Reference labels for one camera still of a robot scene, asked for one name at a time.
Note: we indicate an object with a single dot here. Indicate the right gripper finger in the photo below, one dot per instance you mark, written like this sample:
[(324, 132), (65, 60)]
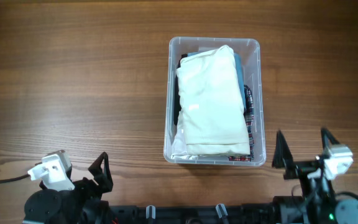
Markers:
[(282, 157), (328, 138)]

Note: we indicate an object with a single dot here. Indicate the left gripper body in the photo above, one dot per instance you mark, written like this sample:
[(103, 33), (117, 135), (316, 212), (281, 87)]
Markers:
[(85, 190)]

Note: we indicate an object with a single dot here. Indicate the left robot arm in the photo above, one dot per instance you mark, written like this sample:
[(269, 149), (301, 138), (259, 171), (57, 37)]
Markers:
[(62, 200)]

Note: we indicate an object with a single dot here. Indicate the blue jeans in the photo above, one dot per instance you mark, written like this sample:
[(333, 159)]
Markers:
[(211, 80)]

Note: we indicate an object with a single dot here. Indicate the plaid red blue shirt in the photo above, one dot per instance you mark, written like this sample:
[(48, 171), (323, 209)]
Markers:
[(249, 118)]

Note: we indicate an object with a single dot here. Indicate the clear plastic storage container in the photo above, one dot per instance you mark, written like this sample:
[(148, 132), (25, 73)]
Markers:
[(248, 53)]

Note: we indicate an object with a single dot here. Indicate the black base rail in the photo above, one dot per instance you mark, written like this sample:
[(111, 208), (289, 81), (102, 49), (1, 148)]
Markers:
[(264, 213)]

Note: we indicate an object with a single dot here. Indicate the cream cloth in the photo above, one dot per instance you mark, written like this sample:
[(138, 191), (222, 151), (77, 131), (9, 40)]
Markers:
[(212, 109)]

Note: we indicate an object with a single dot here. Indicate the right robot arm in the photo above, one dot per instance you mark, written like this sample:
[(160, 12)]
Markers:
[(319, 202)]

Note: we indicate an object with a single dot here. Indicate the black garment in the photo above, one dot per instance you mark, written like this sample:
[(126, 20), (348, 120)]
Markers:
[(176, 105)]

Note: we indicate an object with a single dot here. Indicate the white printed t-shirt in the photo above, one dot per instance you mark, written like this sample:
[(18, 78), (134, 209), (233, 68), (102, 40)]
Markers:
[(179, 150)]

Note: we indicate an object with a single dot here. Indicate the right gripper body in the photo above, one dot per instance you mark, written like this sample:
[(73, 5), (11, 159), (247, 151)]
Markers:
[(299, 170)]

